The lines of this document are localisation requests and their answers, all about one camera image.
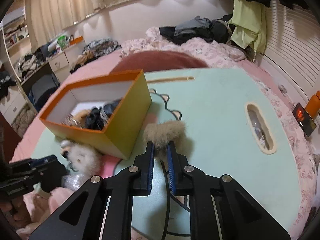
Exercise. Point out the dark red pillow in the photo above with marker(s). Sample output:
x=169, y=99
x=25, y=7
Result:
x=157, y=60

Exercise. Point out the white desk with drawer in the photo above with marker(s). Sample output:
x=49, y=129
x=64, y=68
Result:
x=30, y=84

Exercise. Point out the small digital clock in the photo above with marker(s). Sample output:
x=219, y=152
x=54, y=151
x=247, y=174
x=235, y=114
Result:
x=304, y=120

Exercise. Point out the light green hanging garment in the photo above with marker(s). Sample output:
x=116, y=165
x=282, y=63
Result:
x=249, y=19

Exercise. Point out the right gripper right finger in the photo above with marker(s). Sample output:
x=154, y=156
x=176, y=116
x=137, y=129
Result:
x=178, y=182

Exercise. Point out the white fluffy pompom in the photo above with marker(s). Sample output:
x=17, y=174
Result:
x=82, y=158

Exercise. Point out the orange cardboard box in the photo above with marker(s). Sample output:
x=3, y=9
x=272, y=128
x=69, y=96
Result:
x=118, y=137

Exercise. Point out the orange bottle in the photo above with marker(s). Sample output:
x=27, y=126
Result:
x=313, y=105

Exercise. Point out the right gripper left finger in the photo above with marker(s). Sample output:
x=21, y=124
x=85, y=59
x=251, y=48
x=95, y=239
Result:
x=142, y=184

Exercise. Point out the tan round plush toy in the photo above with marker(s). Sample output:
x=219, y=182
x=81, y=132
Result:
x=81, y=115

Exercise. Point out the pile of dark clothes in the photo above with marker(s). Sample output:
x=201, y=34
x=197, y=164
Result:
x=218, y=30

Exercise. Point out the beige furry pouch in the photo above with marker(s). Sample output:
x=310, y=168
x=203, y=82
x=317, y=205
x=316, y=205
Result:
x=161, y=134

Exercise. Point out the clear plastic bag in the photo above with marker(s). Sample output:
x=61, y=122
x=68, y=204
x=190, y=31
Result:
x=70, y=121

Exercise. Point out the patterned clothes heap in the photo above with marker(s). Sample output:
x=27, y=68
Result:
x=93, y=51

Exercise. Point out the person's left hand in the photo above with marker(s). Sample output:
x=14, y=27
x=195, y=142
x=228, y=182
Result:
x=16, y=212

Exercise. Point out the pink floral blanket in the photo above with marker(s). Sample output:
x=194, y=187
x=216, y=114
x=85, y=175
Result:
x=220, y=55

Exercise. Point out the black patterned cloth pouch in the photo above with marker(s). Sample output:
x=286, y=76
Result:
x=99, y=117

